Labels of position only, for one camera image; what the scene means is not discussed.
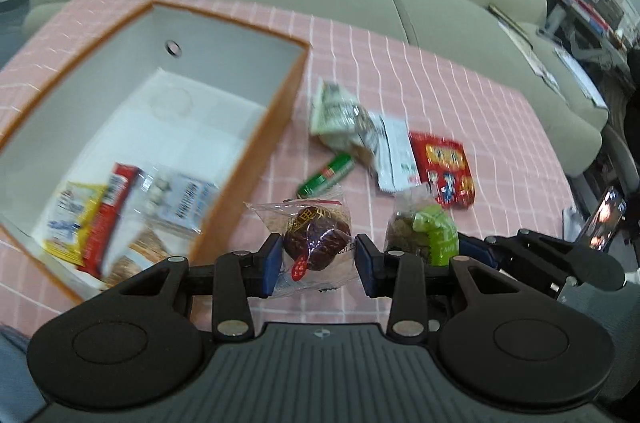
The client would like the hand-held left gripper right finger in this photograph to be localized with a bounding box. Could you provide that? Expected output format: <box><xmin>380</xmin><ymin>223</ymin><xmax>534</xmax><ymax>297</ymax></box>
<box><xmin>354</xmin><ymin>234</ymin><xmax>506</xmax><ymax>338</ymax></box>

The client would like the white snack packet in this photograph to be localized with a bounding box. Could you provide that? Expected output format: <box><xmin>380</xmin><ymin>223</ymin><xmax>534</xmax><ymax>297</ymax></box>
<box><xmin>375</xmin><ymin>116</ymin><xmax>418</xmax><ymax>193</ymax></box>

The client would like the white bookshelf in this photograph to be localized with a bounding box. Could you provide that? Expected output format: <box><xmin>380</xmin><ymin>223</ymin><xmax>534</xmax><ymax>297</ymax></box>
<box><xmin>542</xmin><ymin>0</ymin><xmax>640</xmax><ymax>74</ymax></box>

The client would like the pink checked tablecloth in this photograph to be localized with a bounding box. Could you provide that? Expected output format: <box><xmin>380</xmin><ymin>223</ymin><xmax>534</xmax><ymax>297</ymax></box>
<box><xmin>0</xmin><ymin>0</ymin><xmax>576</xmax><ymax>339</ymax></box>

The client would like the clear packet of white balls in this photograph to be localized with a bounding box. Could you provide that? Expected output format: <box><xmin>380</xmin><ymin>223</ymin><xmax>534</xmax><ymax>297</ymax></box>
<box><xmin>142</xmin><ymin>166</ymin><xmax>219</xmax><ymax>236</ymax></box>

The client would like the smartphone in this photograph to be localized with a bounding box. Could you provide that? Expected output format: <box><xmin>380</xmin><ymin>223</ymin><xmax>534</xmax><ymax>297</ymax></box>
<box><xmin>575</xmin><ymin>186</ymin><xmax>628</xmax><ymax>252</ymax></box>

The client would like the dark book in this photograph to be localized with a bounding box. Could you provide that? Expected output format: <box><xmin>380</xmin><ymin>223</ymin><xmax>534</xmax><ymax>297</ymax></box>
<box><xmin>489</xmin><ymin>4</ymin><xmax>531</xmax><ymax>46</ymax></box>

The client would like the red snack bar packet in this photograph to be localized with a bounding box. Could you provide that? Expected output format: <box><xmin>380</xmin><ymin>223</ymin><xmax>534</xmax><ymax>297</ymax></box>
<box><xmin>80</xmin><ymin>163</ymin><xmax>143</xmax><ymax>279</ymax></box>

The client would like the white magazine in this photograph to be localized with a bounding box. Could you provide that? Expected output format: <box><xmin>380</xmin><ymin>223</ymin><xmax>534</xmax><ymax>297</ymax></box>
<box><xmin>555</xmin><ymin>46</ymin><xmax>608</xmax><ymax>109</ymax></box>
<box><xmin>500</xmin><ymin>23</ymin><xmax>559</xmax><ymax>90</ymax></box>

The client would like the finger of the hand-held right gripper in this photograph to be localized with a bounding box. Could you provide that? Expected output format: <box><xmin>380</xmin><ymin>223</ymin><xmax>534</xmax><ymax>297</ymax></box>
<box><xmin>457</xmin><ymin>233</ymin><xmax>524</xmax><ymax>272</ymax></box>

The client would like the red cartoon snack packet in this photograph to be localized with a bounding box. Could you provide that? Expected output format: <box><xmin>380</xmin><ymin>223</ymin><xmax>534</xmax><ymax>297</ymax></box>
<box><xmin>409</xmin><ymin>132</ymin><xmax>476</xmax><ymax>209</ymax></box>

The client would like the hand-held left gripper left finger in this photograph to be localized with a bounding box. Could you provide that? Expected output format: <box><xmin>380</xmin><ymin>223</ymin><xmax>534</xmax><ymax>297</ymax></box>
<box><xmin>117</xmin><ymin>233</ymin><xmax>283</xmax><ymax>338</ymax></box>

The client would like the clear packet of brown sweets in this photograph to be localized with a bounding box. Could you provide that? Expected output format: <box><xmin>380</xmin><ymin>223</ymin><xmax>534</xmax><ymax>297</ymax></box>
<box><xmin>244</xmin><ymin>198</ymin><xmax>358</xmax><ymax>299</ymax></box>

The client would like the yellow snack packet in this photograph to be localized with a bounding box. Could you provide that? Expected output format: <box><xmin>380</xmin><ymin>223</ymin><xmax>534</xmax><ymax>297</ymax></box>
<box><xmin>42</xmin><ymin>180</ymin><xmax>108</xmax><ymax>264</ymax></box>

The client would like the pale green snack packet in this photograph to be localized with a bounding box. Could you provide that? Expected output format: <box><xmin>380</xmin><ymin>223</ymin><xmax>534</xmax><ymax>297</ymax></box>
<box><xmin>310</xmin><ymin>79</ymin><xmax>381</xmax><ymax>166</ymax></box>

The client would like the brown cracker packet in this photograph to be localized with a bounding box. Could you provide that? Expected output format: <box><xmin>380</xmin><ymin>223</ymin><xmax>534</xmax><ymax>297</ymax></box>
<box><xmin>102</xmin><ymin>228</ymin><xmax>173</xmax><ymax>289</ymax></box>

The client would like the green tube snack packet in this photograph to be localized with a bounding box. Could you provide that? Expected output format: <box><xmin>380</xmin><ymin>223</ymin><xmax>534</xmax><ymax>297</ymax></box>
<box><xmin>297</xmin><ymin>154</ymin><xmax>356</xmax><ymax>199</ymax></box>

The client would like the orange storage box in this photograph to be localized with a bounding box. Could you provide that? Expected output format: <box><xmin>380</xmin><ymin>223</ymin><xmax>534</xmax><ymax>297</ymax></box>
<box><xmin>0</xmin><ymin>0</ymin><xmax>313</xmax><ymax>304</ymax></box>

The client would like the green label clear snack packet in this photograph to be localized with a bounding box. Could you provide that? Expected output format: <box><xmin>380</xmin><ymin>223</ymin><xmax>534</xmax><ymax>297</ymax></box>
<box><xmin>385</xmin><ymin>186</ymin><xmax>460</xmax><ymax>266</ymax></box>

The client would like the white phone stand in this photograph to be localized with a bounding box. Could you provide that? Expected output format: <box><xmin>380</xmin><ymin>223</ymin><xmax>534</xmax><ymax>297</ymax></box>
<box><xmin>562</xmin><ymin>206</ymin><xmax>588</xmax><ymax>241</ymax></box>

